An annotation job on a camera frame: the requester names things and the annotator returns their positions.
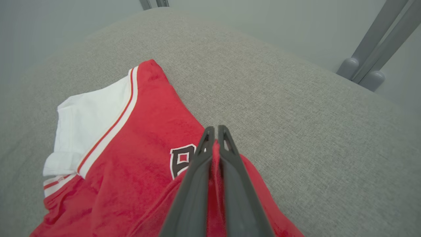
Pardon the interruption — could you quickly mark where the red shirt with white sleeves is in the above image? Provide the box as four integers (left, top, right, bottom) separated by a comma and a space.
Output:
30, 59, 305, 237

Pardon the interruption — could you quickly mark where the grey double-tube frame post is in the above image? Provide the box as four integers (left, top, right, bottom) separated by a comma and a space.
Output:
336, 0, 421, 92

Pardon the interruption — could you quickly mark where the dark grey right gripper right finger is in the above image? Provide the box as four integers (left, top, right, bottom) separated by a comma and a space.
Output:
217, 125, 275, 237

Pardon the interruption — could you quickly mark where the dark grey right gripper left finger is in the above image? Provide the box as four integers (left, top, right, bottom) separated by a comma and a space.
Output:
159, 126, 215, 237

